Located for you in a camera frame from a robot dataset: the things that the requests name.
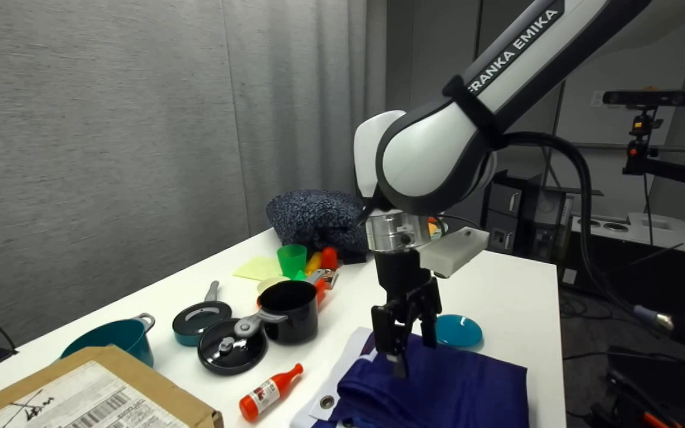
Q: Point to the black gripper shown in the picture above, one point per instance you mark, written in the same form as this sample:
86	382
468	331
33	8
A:
403	274

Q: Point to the blue cloth with white stripes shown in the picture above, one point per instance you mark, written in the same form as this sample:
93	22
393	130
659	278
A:
447	387

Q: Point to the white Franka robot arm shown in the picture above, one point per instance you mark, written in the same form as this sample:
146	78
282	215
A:
454	144

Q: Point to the yellow-green cloth piece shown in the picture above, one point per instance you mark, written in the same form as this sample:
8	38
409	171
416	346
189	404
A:
257	268

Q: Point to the teal toy plate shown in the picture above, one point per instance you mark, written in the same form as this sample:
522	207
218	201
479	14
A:
463	334

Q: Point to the black toy pot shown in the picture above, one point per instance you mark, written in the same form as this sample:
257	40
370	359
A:
291	309

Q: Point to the green toy cup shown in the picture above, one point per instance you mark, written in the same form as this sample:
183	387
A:
294	259

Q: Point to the dark blue speckled cushion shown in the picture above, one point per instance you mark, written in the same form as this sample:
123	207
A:
316	217

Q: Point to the red toy ketchup bottle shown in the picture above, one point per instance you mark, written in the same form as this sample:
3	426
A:
271	393

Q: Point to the black computer tower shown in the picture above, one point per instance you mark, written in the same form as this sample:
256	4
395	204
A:
530	215

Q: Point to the black toy frying pan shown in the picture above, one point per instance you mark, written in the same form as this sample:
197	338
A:
228	352

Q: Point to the small teal toy pan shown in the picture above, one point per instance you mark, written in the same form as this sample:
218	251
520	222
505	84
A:
199	319

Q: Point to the grey curtain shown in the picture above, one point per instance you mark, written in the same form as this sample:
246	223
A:
304	109

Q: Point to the grey desk with devices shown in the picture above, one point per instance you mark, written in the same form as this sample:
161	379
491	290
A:
644	231

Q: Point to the black case with orange latch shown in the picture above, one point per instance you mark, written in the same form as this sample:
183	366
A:
659	387

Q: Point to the teal toy pot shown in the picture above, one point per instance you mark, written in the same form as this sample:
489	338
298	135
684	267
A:
118	335

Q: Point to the cardboard box with label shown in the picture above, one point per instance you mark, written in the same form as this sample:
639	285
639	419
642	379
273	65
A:
81	393

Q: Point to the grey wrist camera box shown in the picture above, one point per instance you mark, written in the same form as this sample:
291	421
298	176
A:
455	247

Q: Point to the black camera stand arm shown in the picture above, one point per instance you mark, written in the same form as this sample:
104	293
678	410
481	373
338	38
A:
642	146

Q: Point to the black stereo camera bar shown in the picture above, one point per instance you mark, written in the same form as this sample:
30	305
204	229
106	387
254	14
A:
655	97

